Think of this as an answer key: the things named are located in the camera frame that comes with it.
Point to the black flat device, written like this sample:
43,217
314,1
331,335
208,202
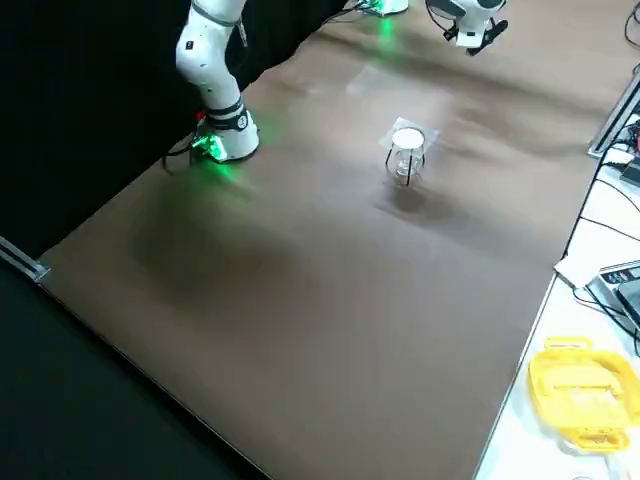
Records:
632,171

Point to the silver aluminium profile bar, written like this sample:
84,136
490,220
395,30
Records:
25,262
612,120

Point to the yellow plastic box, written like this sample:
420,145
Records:
575,390

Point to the clear glass alcohol lamp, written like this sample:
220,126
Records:
400,167

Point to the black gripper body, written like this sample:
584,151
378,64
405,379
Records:
496,31

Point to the grey device with screen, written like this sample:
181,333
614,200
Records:
617,285

